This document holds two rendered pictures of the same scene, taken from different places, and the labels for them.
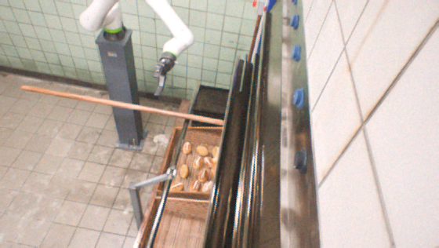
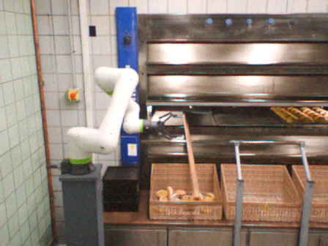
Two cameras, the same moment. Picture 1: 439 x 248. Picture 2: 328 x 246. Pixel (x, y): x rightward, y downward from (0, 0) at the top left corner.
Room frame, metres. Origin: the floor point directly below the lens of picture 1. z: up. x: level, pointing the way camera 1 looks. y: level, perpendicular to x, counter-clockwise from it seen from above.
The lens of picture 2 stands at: (1.33, 2.62, 1.94)
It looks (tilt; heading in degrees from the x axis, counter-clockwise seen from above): 15 degrees down; 270
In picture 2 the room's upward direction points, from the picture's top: straight up
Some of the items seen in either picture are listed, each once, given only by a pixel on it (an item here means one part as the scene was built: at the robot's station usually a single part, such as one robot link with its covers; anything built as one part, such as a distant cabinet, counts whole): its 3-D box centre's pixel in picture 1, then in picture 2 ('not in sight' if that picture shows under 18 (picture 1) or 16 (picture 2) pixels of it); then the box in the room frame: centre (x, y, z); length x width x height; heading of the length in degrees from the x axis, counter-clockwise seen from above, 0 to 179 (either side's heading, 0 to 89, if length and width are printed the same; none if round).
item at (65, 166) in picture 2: (115, 27); (71, 165); (1.86, 0.83, 1.23); 0.26 x 0.15 x 0.06; 2
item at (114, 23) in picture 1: (109, 16); (81, 144); (1.79, 0.84, 1.36); 0.16 x 0.13 x 0.19; 157
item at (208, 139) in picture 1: (199, 162); (184, 189); (1.17, 0.08, 0.72); 0.56 x 0.49 x 0.28; 0
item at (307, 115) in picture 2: not in sight; (303, 113); (-0.01, -0.60, 1.21); 0.61 x 0.48 x 0.06; 89
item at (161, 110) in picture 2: not in sight; (183, 109); (1.14, -0.83, 1.20); 0.55 x 0.36 x 0.03; 179
